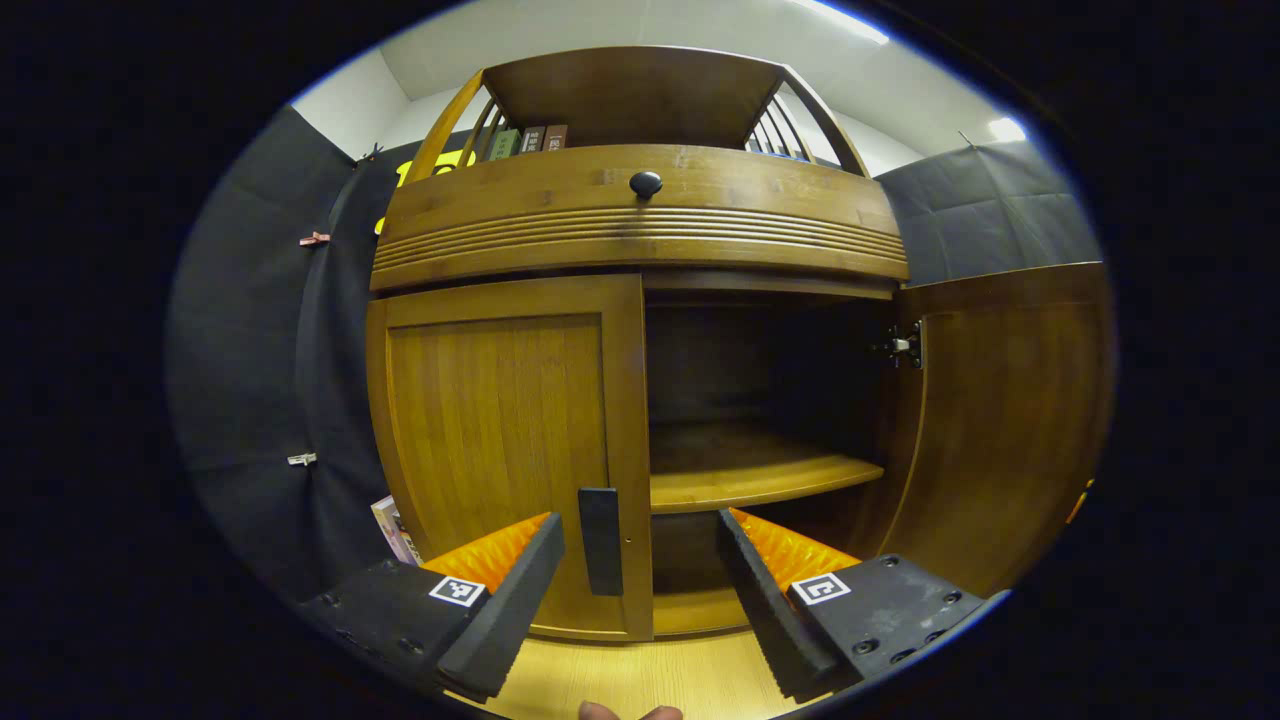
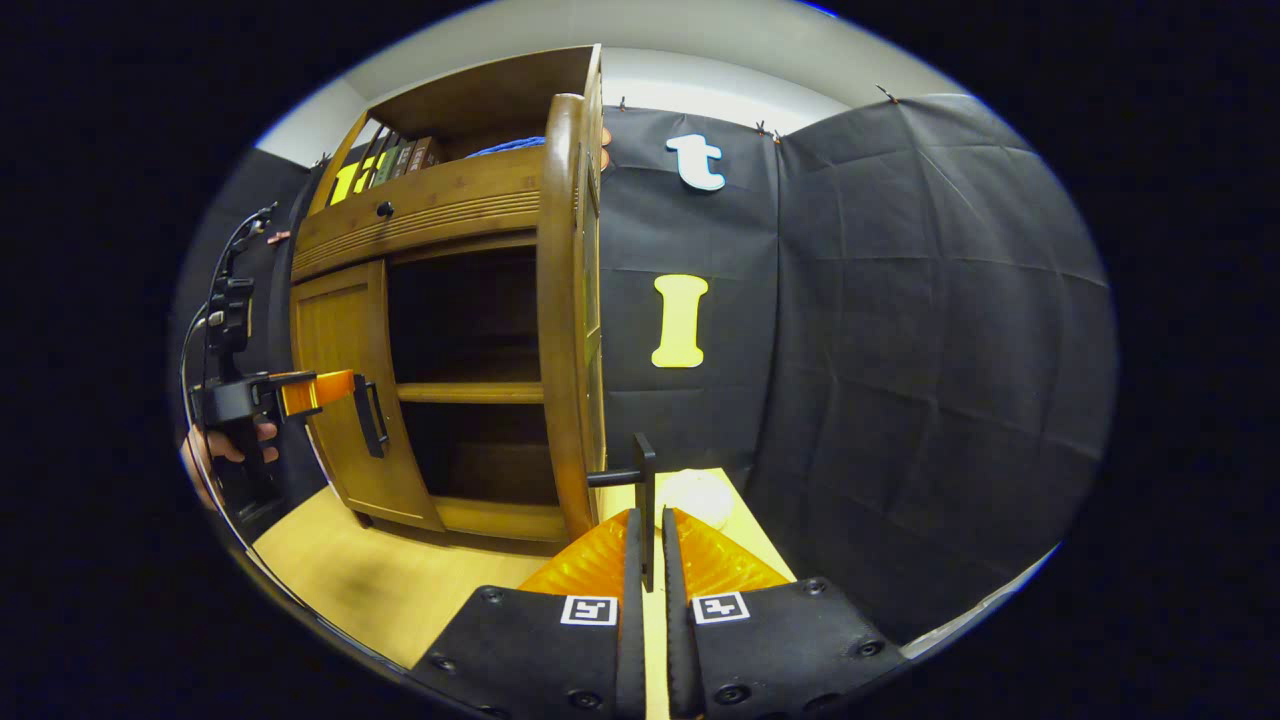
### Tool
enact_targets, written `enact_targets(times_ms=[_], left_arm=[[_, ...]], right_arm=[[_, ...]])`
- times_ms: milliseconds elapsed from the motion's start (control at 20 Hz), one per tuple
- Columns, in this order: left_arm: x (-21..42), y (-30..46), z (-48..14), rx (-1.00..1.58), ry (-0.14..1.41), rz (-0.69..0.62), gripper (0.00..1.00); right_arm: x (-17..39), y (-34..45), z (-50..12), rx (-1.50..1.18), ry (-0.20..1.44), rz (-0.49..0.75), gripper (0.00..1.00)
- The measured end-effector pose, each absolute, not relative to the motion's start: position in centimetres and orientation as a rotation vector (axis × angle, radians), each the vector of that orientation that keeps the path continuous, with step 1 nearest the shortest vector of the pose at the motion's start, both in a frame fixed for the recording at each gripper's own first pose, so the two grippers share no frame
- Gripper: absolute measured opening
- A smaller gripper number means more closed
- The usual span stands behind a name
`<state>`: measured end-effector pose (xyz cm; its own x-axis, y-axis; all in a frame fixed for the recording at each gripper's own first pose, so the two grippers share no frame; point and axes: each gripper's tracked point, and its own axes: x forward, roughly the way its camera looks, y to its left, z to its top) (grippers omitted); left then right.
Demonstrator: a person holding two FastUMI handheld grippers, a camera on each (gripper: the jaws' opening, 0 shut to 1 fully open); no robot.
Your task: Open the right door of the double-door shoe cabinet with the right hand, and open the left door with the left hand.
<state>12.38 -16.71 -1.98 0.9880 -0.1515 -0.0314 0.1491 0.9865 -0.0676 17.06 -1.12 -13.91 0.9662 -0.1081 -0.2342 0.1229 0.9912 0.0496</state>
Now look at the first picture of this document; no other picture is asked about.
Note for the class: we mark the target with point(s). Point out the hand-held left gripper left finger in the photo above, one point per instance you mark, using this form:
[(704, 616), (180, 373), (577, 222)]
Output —
[(500, 610)]

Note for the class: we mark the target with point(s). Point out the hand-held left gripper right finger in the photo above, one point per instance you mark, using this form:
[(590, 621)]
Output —
[(765, 600)]

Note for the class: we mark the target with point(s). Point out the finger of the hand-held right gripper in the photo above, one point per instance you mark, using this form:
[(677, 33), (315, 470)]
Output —
[(1079, 502)]

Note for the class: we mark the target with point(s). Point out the wooden double-door shoe cabinet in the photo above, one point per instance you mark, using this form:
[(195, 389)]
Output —
[(640, 95)]

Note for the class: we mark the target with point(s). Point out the white book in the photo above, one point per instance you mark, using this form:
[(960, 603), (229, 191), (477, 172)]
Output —
[(395, 530)]

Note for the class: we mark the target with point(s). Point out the white clip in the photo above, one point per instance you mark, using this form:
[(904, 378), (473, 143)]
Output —
[(302, 459)]

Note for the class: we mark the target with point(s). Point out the black backdrop cloth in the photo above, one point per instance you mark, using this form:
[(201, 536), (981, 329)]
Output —
[(250, 380), (990, 210)]

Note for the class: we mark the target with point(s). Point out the small ceiling light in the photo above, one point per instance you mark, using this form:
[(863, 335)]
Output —
[(1007, 130)]

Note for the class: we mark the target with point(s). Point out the wooden drawer with black knob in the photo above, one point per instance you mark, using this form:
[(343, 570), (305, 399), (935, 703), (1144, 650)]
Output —
[(760, 195)]

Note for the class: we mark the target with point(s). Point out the red clip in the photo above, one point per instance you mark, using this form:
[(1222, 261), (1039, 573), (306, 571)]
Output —
[(314, 239)]

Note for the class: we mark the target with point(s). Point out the green book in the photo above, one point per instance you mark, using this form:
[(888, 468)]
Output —
[(505, 145)]

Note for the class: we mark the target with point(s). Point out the dark brown book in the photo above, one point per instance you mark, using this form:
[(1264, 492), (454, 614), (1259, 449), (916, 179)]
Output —
[(533, 140)]

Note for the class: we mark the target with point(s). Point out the black clip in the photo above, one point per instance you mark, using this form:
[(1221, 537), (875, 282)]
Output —
[(369, 155)]

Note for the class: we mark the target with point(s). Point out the long ceiling light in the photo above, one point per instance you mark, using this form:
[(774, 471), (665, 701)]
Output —
[(845, 20)]

